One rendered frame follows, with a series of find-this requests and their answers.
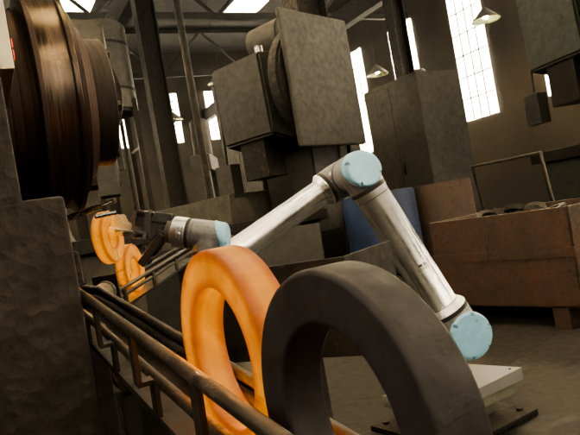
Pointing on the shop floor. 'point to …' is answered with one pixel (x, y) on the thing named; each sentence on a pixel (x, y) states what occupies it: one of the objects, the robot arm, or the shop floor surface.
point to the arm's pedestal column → (504, 412)
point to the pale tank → (116, 38)
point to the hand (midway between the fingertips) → (107, 230)
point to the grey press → (290, 113)
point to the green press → (565, 90)
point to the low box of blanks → (514, 258)
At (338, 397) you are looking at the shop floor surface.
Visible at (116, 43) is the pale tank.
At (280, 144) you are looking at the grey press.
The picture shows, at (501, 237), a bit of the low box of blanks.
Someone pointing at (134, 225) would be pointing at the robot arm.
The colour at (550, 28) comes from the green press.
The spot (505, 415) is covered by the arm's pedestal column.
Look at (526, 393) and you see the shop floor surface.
